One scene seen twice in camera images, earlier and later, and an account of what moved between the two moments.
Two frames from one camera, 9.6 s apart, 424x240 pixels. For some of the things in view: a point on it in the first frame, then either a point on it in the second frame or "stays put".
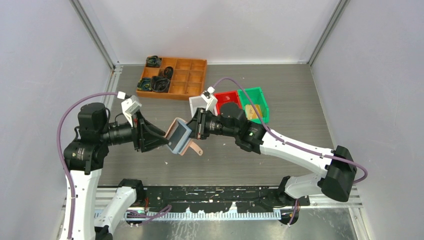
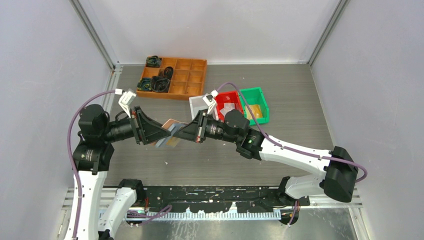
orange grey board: [178, 136] to [167, 124]
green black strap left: [145, 84] stays put
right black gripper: [197, 125] stays put
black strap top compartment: [153, 61] stays put
